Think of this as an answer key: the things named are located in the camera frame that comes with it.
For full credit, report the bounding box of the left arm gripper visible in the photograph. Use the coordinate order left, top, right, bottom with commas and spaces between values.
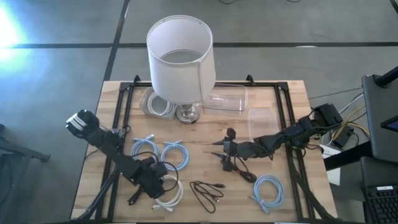
136, 157, 169, 200

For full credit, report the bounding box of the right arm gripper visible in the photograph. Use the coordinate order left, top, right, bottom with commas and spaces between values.
210, 138, 246, 172

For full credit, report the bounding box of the white cable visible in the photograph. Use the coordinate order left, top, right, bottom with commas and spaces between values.
146, 92, 178, 119
151, 174, 185, 213

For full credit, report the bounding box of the thin black USB cable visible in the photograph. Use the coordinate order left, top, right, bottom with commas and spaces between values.
189, 180, 226, 214

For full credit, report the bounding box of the black cable with red band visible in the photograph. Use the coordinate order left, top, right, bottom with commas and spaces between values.
233, 154, 257, 184

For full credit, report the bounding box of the clear plastic container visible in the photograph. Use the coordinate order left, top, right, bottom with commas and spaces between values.
248, 107, 280, 142
201, 83, 249, 116

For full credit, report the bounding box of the frosted white plastic container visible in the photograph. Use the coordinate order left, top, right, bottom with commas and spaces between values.
139, 86, 178, 121

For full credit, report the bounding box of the white shade silver table lamp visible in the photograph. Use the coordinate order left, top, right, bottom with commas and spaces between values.
146, 14, 217, 124

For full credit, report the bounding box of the white paper sheet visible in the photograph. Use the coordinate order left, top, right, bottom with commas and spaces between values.
322, 144, 341, 186

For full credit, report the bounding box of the black power box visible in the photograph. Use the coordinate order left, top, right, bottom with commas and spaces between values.
332, 126, 355, 149

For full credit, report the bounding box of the black side desk bar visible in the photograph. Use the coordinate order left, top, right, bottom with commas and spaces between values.
323, 141, 374, 171

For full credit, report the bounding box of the black metal floor stand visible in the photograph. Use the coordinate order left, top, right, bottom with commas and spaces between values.
0, 124, 50, 224

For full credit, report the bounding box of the dark grey laptop panel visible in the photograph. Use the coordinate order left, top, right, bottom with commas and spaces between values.
361, 74, 398, 164

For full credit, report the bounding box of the black keyboard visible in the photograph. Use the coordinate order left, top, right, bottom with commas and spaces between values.
362, 185, 398, 224

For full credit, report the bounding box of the black round pole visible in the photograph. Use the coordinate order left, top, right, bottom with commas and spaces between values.
374, 65, 398, 88

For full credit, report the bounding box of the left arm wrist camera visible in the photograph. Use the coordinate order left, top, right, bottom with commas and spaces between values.
143, 157, 158, 169

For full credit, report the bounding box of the black aluminium table frame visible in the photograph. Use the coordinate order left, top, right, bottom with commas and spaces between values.
74, 74, 338, 223

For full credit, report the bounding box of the yellow cable bundle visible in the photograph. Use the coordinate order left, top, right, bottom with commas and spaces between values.
332, 104, 371, 139

